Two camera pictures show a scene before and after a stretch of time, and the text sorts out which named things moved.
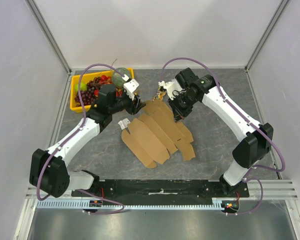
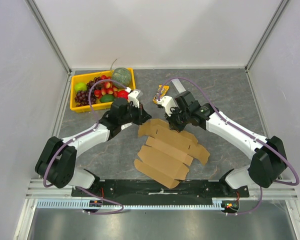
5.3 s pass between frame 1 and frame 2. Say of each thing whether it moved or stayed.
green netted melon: stayed
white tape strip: stayed
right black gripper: moved
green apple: stayed
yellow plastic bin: stayed
